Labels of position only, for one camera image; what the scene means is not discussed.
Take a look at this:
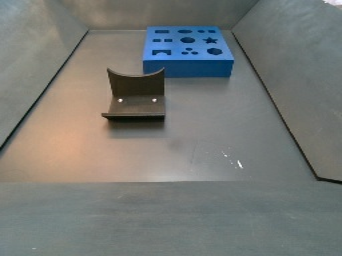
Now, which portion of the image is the black curved plastic stand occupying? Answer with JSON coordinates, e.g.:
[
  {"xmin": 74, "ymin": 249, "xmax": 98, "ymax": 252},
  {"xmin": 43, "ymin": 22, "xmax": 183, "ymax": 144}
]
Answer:
[{"xmin": 102, "ymin": 69, "xmax": 166, "ymax": 120}]

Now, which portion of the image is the blue shape sorter block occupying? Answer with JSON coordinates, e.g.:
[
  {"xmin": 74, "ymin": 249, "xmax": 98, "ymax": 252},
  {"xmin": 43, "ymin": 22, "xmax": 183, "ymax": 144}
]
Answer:
[{"xmin": 143, "ymin": 26, "xmax": 234, "ymax": 78}]

